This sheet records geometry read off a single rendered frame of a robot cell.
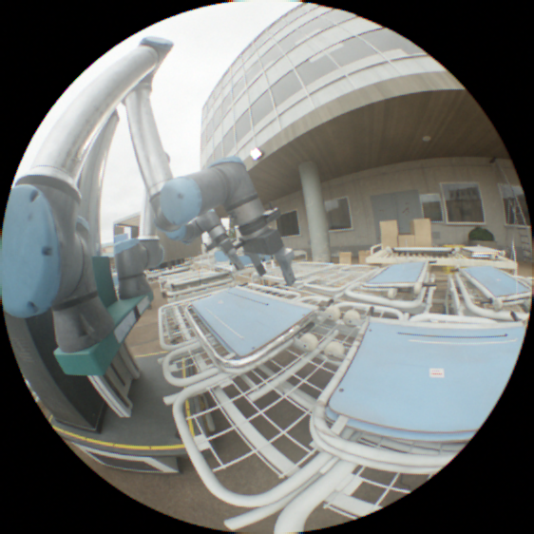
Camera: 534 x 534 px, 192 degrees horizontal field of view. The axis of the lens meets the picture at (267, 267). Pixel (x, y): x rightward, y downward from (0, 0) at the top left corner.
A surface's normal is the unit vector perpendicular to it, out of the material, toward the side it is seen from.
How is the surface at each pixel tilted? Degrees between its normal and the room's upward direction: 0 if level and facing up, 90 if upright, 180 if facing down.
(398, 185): 90
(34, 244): 95
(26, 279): 95
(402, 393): 3
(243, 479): 0
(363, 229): 90
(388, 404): 3
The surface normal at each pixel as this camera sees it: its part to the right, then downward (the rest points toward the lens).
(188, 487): -0.13, -0.98
